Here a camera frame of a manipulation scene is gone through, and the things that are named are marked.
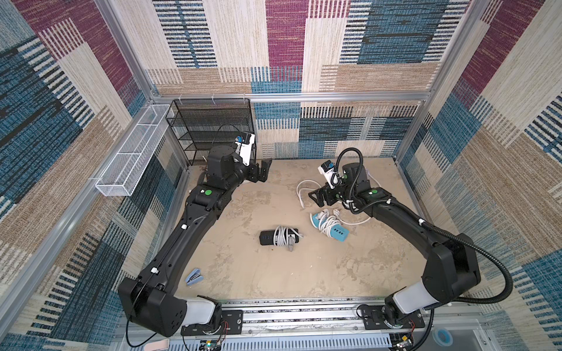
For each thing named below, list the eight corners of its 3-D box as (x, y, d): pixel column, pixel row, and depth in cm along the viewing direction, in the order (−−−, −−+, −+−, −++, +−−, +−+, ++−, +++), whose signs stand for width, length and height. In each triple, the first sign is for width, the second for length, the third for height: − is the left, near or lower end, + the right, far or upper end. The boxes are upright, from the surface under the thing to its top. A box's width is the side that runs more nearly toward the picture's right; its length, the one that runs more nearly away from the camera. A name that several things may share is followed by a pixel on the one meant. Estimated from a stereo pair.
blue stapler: (190, 288, 83) (187, 286, 80) (185, 278, 85) (183, 276, 83) (204, 279, 85) (202, 277, 82) (200, 269, 87) (198, 267, 85)
